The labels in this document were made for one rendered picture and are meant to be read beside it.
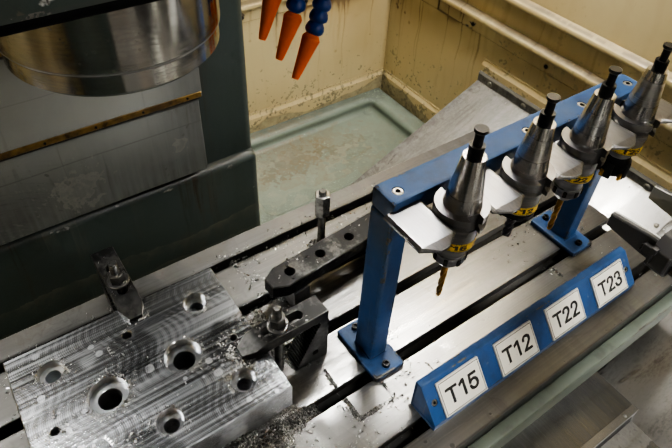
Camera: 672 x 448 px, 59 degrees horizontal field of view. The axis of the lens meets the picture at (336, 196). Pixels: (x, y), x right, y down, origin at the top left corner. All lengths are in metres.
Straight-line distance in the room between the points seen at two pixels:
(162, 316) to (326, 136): 1.06
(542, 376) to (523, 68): 0.81
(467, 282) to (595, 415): 0.32
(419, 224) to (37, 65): 0.40
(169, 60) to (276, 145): 1.35
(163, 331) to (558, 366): 0.58
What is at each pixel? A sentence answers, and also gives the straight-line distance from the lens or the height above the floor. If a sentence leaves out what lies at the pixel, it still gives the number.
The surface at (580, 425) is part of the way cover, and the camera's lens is 1.14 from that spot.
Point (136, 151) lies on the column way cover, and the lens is 1.11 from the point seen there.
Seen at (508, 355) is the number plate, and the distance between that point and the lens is 0.92.
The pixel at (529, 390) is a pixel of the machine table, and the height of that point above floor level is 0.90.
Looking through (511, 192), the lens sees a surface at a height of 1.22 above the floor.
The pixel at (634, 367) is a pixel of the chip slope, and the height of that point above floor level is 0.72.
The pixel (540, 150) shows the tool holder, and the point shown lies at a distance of 0.71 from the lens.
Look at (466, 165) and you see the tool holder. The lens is 0.62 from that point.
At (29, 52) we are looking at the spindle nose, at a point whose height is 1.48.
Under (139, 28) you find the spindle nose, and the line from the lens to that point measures 0.40.
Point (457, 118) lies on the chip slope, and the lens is 1.55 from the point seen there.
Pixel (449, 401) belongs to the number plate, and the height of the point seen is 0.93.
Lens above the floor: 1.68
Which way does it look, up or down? 43 degrees down
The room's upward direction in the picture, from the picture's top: 3 degrees clockwise
